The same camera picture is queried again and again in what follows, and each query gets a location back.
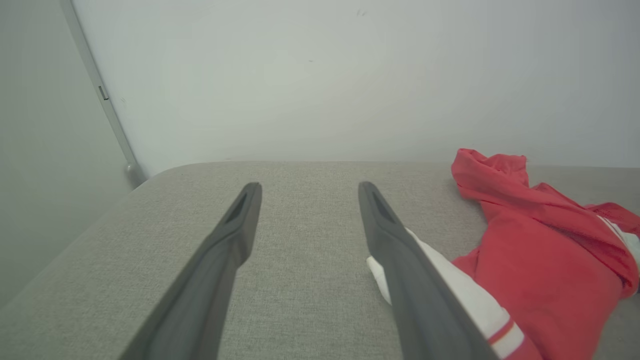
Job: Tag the red garment with white stripes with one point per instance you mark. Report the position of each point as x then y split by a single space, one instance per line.
550 260

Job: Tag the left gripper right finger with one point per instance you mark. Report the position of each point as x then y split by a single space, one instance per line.
415 300

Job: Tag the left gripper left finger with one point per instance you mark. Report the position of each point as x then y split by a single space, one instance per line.
210 290

